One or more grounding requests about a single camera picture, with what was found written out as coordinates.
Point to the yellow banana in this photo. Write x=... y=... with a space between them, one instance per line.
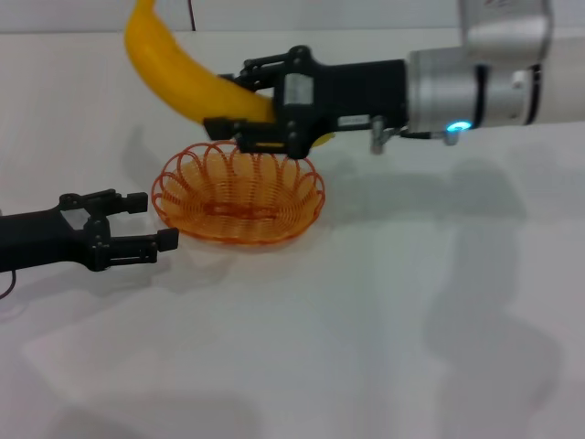
x=173 y=73

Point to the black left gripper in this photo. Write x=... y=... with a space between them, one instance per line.
x=41 y=238

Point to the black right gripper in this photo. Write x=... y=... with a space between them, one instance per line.
x=356 y=91

